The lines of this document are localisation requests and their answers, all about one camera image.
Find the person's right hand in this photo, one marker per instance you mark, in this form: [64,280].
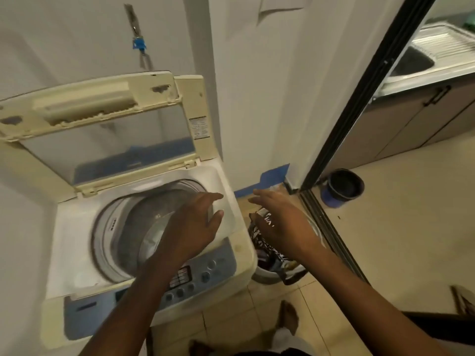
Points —
[287,229]

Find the person's left hand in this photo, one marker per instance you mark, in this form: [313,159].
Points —
[187,233]

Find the person's right thumb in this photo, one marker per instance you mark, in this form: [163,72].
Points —
[259,221]

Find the person's left thumb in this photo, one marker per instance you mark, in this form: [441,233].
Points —
[216,222]

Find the person's right forearm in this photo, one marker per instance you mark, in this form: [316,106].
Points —
[363,307]

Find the person's left forearm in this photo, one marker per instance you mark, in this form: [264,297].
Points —
[130,307]

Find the black and white patterned garment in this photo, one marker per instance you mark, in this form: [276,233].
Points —
[265,252]

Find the blue tape strip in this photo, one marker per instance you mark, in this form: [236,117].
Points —
[269,176]

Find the white laundry basket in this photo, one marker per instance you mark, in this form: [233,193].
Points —
[267,276]

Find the blue bucket with dark pot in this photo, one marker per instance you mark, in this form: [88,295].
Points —
[343,187]

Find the white label sticker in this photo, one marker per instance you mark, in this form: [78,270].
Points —
[198,127]

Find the person's right foot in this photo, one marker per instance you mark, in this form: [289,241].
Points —
[288,317]

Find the white top-load washing machine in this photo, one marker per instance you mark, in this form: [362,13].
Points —
[74,255]

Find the washing machine lid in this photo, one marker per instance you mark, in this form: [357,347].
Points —
[107,118]

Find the brown kitchen cabinet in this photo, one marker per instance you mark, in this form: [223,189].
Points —
[408,126]

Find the stainless steel sink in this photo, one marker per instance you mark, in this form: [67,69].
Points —
[426,59]

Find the black sliding door frame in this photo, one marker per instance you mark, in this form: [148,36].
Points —
[365,85]

